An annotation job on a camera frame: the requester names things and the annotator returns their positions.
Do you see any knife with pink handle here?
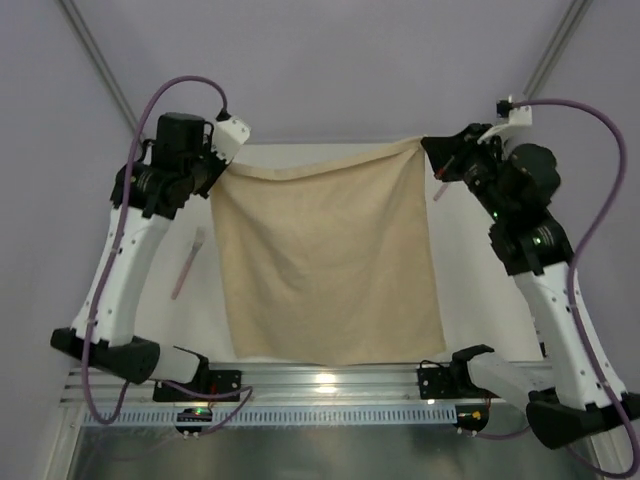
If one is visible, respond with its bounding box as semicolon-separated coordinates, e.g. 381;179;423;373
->
433;156;455;202

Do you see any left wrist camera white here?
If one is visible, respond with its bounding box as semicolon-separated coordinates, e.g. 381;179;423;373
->
212;116;251;164

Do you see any aluminium front rail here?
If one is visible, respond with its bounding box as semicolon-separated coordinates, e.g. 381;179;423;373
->
60;362;552;406

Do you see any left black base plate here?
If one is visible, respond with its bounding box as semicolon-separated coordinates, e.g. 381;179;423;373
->
152;370;242;403

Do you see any slotted cable duct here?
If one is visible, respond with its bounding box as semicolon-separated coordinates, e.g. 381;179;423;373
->
114;403;456;427

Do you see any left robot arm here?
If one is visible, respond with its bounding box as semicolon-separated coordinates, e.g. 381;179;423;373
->
50;112;250;384

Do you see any right black controller board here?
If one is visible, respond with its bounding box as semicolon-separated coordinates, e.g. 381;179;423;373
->
453;404;490;433

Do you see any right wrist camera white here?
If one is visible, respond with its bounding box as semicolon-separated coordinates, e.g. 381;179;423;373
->
477;95;533;144

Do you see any right aluminium frame post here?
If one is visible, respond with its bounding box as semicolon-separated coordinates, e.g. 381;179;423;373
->
522;0;593;100

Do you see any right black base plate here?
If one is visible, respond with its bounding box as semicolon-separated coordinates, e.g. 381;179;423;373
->
416;360;496;400

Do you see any black controller board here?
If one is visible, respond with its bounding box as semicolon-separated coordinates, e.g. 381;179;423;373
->
174;407;213;439
453;404;490;433

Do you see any fork with pink handle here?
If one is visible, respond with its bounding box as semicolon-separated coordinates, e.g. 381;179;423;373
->
170;226;206;300

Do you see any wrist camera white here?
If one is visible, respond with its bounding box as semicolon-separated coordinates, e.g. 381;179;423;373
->
212;116;251;164
477;95;533;144

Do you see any left aluminium frame post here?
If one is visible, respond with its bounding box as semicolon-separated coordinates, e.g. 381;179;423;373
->
55;0;138;133

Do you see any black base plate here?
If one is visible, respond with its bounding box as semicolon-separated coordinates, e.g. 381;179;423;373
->
152;370;242;403
416;360;496;400

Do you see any beige cloth napkin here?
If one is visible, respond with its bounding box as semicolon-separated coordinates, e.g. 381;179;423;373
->
211;138;446;366

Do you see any left black controller board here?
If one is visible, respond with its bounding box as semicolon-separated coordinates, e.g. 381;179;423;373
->
174;407;213;439

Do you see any aluminium frame post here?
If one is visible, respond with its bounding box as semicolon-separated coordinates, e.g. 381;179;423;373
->
55;0;138;133
522;0;593;100

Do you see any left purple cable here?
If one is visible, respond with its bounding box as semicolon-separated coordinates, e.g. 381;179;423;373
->
80;74;255;433

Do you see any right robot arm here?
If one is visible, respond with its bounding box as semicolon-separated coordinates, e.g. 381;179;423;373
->
421;124;639;449

